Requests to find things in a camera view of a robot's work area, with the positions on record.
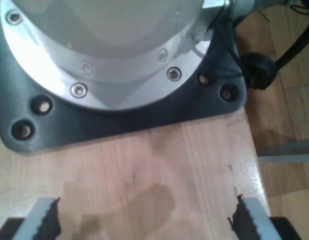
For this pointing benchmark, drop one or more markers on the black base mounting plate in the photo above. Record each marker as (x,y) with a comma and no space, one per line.
(144,120)

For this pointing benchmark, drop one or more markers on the grey metal bar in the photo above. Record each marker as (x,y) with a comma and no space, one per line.
(289,153)

